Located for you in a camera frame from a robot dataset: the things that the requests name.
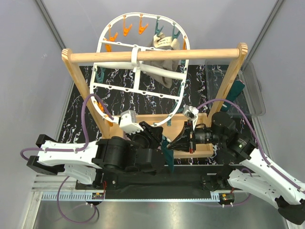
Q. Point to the wooden hanging rack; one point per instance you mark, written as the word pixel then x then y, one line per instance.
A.
pixel 155 53

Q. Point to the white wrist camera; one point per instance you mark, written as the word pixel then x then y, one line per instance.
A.
pixel 128 123
pixel 192 114

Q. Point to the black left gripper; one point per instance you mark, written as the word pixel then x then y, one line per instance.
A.
pixel 153 134

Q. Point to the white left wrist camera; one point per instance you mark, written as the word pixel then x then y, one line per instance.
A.
pixel 128 123

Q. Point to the clear plastic bin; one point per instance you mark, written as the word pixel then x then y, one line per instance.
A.
pixel 250 99

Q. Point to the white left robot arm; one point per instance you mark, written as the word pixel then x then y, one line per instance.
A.
pixel 138 153

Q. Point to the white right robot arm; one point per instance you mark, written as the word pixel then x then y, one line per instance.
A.
pixel 275 185

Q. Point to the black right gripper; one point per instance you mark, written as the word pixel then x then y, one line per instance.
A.
pixel 182 142

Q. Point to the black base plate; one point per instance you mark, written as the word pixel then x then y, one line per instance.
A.
pixel 186 182

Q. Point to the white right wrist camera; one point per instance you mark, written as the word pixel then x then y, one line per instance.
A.
pixel 192 114

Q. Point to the orange clothespin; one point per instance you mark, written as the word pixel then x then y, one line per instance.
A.
pixel 100 106
pixel 142 27
pixel 112 38
pixel 126 29
pixel 110 123

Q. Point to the dark green sock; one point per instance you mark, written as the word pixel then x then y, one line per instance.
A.
pixel 169 159
pixel 236 89

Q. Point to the white round clip hanger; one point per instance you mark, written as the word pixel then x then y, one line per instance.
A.
pixel 165 38

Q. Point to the slotted cable duct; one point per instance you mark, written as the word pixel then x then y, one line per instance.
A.
pixel 93 197

